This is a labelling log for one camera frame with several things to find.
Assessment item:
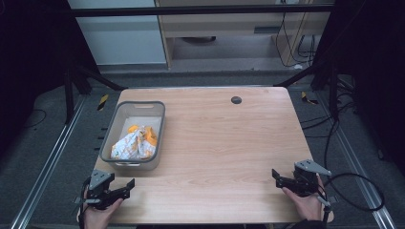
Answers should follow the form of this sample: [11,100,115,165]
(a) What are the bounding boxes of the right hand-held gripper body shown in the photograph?
[292,158,339,205]

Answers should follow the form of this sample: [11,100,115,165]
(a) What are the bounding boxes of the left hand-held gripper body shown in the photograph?
[74,169,124,211]

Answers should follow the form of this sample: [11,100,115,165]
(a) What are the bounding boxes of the white and orange cloth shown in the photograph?
[110,124,159,160]

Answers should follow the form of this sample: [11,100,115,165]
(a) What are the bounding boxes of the grey plastic basket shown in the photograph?
[98,100,166,172]

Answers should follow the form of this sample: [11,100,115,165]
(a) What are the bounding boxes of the person's left hand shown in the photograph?
[82,189,124,229]

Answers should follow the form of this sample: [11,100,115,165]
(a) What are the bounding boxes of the person's right hand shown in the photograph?
[281,177,326,221]

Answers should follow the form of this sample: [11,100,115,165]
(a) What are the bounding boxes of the yellow and black tape strip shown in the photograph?
[96,94,110,112]
[300,91,319,106]

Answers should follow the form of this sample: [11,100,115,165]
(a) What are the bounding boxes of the black metal stand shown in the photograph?
[61,60,128,125]
[273,60,340,122]

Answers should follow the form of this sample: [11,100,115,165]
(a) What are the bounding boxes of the dark curtain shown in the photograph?
[0,0,98,160]
[318,0,405,176]

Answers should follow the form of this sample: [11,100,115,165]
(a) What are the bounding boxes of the white cabinet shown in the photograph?
[67,0,167,67]

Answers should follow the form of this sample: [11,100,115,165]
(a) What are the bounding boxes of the black horizontal bar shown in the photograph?
[68,4,335,17]

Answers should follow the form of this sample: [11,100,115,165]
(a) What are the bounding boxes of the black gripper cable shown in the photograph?
[77,177,93,229]
[321,172,385,213]

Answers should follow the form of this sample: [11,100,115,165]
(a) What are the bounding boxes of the black floor cables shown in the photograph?
[300,75,362,170]

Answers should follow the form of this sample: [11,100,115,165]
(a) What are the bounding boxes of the aluminium floor rail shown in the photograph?
[318,92,396,229]
[9,94,88,229]

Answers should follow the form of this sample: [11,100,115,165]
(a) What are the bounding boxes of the thin black floor cable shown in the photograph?
[23,108,48,129]

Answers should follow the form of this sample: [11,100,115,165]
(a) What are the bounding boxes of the black hanging desk cables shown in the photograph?
[274,0,317,69]

